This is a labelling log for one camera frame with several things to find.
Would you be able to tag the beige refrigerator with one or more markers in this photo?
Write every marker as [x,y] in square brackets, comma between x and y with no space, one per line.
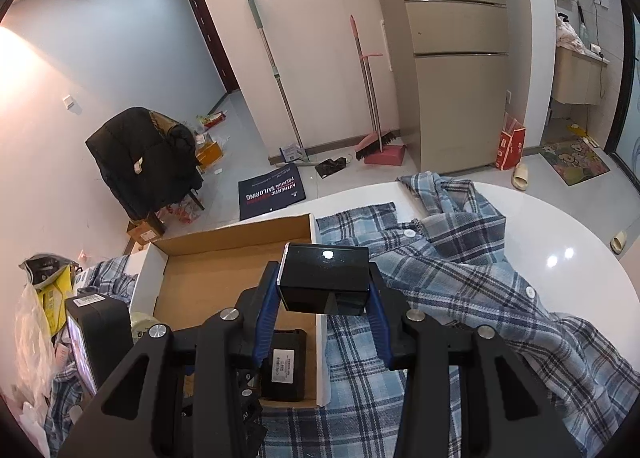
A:
[460,62]

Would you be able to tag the patterned bath mat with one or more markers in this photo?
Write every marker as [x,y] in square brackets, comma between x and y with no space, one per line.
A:
[575,161]

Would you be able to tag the black box white label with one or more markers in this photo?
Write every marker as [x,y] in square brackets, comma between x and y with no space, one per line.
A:
[286,363]

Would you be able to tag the black jacket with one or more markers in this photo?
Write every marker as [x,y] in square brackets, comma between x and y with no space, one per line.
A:
[135,157]

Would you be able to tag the frosted glass door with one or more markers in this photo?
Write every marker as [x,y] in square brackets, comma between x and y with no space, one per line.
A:
[625,102]

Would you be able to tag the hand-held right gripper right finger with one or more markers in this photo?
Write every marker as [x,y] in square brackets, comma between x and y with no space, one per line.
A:
[378,333]

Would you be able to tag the black plastic bag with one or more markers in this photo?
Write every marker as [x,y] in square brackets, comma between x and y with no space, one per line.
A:
[331,166]

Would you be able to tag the white wall switch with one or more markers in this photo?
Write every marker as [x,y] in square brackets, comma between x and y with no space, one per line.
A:
[72,103]

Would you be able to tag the beige vanity cabinet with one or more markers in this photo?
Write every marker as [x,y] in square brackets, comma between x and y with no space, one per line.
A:
[575,77]

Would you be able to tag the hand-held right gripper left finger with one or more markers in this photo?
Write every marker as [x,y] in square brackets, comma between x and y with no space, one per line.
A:
[265,323]

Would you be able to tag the glossy black box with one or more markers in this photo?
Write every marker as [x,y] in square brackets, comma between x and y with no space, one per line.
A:
[325,278]

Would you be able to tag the orange cardboard box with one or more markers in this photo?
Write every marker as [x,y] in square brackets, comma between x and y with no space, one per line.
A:
[210,153]

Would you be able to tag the roll of tape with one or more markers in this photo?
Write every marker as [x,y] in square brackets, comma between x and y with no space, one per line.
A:
[145,325]

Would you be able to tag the pink cloth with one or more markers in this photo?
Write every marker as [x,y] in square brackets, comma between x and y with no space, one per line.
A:
[570,35]

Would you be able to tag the pink broom and dustpan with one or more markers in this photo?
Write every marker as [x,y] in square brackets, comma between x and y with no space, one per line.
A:
[367,87]

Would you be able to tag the yellow bag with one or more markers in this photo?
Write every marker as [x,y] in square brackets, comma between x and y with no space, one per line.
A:
[55,300]

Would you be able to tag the wooden chair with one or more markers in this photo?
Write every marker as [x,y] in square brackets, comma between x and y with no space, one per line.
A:
[156,220]

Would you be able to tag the red paper bag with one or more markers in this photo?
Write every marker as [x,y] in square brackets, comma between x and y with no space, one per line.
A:
[511,145]

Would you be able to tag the shallow cardboard box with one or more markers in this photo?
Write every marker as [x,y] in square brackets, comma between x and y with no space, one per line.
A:
[210,268]

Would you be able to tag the clear plastic bag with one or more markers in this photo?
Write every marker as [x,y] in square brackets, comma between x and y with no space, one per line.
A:
[32,343]

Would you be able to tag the dark blue door mat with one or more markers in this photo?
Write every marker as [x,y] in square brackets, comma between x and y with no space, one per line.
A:
[272,193]

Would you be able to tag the dark brown door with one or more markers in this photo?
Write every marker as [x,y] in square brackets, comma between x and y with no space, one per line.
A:
[215,42]

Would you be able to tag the brown cardboard box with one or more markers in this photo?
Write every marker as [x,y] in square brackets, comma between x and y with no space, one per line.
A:
[142,233]

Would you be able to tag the beige slipper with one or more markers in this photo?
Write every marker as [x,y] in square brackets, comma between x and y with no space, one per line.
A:
[618,243]
[525,176]

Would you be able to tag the blue plaid shirt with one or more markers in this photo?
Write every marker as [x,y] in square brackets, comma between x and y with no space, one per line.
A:
[475,298]

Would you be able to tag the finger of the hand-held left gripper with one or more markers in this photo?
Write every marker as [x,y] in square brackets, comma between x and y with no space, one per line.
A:
[248,398]

